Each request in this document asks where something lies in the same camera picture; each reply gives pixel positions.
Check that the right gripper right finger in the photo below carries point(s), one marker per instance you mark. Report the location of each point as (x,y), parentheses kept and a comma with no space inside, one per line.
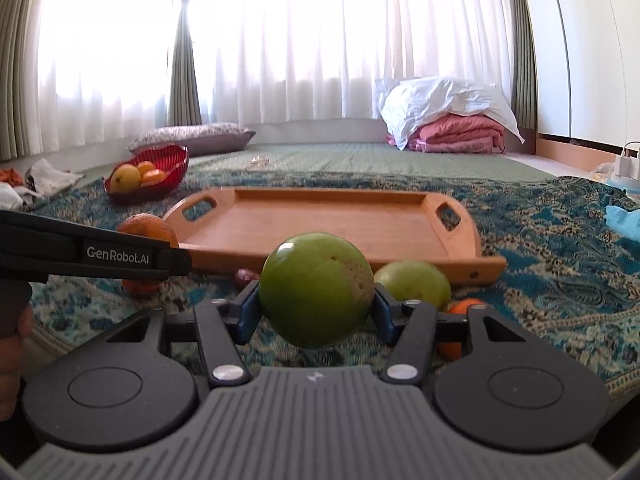
(409,329)

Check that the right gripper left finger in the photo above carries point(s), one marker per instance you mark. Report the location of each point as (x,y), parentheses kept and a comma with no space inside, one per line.
(219,326)

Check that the small bright orange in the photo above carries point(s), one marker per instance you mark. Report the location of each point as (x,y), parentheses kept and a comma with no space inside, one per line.
(449,338)

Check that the green apple large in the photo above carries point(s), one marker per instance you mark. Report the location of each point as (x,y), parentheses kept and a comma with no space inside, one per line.
(316,289)

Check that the left hand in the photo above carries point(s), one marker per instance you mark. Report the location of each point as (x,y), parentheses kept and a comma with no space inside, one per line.
(11,359)

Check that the dark red date fruit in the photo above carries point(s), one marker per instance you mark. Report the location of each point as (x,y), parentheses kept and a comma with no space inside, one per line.
(243,277)

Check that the white cloth pile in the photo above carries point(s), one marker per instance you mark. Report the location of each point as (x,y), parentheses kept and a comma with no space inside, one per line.
(41,181)

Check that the wooden serving tray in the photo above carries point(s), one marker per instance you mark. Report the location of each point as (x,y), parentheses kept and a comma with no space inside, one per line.
(227,229)

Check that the yellow mango in bowl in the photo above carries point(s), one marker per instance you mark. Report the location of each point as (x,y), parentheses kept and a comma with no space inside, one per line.
(125,179)

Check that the back orange in bowl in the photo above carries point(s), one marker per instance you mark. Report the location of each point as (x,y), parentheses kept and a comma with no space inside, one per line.
(145,166)

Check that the orange in bowl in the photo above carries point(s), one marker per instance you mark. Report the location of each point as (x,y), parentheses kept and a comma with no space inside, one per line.
(153,178)
(145,166)

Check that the front orange in bowl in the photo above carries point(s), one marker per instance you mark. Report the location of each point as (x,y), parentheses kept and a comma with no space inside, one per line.
(153,178)

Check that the red glass fruit bowl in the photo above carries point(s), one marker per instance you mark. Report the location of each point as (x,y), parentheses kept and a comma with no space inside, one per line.
(172,158)

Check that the green quilted mat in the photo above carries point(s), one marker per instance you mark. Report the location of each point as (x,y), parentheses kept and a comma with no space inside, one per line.
(367,158)

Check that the floral grey pillow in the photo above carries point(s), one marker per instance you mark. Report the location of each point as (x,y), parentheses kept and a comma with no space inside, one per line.
(209,139)

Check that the folded pink blanket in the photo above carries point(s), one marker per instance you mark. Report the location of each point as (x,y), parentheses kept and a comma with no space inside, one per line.
(477,134)

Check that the green drape middle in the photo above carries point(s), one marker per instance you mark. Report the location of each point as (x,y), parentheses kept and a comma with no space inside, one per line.
(184,105)

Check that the green drape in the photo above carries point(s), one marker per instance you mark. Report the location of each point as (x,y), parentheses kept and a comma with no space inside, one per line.
(184,105)
(20,136)
(524,94)

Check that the white pillow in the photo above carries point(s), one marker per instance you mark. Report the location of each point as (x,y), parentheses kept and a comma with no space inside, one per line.
(406,105)

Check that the light blue cloth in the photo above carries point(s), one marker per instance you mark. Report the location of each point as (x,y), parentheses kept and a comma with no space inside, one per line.
(623,222)

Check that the green drape far left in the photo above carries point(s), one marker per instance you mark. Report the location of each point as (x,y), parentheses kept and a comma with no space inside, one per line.
(20,136)

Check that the green drape right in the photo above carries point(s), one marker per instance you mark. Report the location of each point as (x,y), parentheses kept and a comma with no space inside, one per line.
(524,94)

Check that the white sheer curtain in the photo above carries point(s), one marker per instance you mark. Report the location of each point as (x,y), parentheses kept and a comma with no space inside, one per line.
(104,66)

